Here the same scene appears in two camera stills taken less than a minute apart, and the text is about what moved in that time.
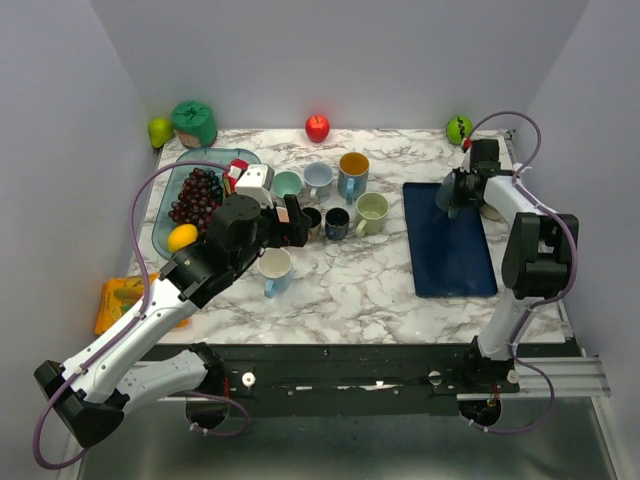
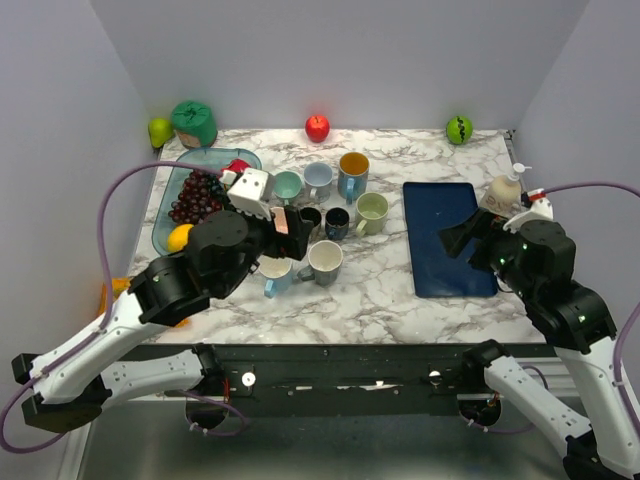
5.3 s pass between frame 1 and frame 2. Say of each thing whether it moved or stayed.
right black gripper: moved
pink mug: stayed
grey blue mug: stayed
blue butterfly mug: stayed
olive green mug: stayed
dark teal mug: moved
